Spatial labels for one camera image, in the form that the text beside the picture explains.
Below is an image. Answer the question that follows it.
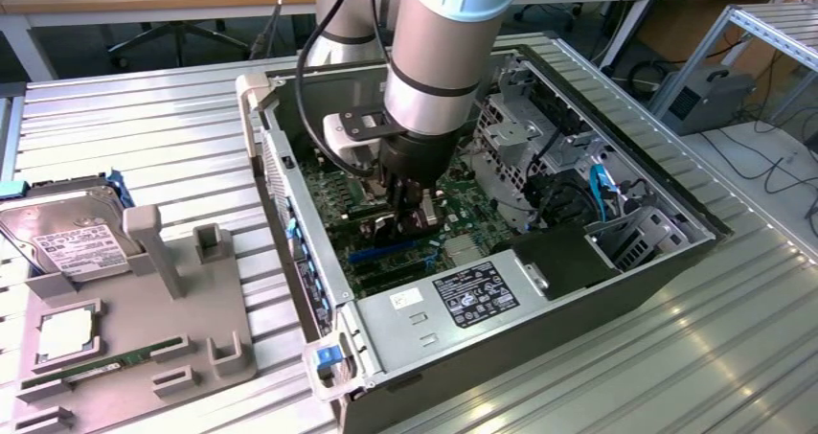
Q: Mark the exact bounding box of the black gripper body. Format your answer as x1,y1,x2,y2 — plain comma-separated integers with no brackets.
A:
375,130,463,189

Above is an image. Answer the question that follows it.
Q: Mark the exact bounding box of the green motherboard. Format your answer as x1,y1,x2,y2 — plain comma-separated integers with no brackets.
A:
299,134,520,297

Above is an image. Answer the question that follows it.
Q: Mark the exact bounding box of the silver chipset heat sink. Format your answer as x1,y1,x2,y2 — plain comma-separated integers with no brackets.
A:
443,237,485,265

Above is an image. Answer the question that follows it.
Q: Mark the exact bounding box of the blue expansion slot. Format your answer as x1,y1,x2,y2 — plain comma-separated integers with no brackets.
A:
348,240,417,265

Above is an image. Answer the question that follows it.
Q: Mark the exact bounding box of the long black expansion slot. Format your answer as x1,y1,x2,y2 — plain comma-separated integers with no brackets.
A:
353,261,427,285
367,273,433,294

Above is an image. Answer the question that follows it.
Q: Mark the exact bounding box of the metal disk bay cage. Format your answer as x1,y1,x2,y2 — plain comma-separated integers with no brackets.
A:
475,91,580,205

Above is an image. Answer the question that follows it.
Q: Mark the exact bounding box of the black plastic shroud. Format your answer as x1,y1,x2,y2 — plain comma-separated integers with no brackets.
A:
509,225,621,302

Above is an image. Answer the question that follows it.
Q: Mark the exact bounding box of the grey power supply unit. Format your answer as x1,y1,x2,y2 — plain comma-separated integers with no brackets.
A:
352,247,552,376

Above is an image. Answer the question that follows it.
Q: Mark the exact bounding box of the black office chair base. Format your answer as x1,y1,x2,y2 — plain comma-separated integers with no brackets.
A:
484,2,584,29
105,19,252,70

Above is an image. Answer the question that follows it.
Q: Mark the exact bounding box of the open black PC case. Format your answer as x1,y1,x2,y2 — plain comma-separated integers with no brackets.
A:
233,43,735,434

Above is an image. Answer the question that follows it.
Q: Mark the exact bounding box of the grey parts rack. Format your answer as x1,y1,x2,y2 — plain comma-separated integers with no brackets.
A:
10,203,257,434

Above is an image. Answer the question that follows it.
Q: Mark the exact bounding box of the grey box unit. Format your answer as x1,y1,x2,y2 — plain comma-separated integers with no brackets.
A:
651,62,759,136

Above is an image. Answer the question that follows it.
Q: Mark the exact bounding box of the hard disk with blue rails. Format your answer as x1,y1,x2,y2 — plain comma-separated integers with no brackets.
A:
0,168,138,283

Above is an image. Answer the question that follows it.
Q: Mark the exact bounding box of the silver CPU chip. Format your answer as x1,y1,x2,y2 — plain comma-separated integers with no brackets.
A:
34,308,98,364

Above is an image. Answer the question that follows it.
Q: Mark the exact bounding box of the wooden desk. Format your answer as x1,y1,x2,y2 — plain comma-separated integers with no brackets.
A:
0,0,806,83

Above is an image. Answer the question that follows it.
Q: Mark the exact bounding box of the black disk wire bundle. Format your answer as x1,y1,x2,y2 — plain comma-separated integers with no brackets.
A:
529,172,651,227

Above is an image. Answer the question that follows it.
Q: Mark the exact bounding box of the robot wrist cable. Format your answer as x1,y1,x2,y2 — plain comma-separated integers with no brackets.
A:
296,0,395,177

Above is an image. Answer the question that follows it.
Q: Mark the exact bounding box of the blue wire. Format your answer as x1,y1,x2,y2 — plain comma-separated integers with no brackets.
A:
591,163,616,223

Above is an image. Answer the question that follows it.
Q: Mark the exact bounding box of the grey hanging cable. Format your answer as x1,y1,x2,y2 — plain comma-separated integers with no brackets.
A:
250,0,293,60

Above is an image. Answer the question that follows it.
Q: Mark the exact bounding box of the silver drive bracket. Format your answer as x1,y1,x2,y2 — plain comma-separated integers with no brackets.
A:
585,206,712,270

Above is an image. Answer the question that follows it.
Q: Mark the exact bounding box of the aluminium frame table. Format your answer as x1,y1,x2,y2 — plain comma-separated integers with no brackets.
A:
663,0,818,124

